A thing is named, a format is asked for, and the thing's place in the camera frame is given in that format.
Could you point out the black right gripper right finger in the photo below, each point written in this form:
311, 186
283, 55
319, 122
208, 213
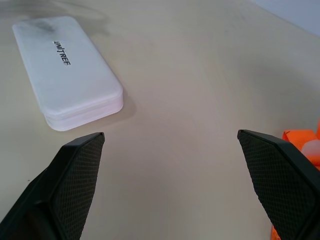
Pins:
280, 180

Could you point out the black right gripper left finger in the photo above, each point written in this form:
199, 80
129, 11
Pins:
67, 185

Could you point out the orange object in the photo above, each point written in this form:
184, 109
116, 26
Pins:
305, 145

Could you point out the white rectangular case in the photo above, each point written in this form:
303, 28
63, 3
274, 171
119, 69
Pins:
65, 70

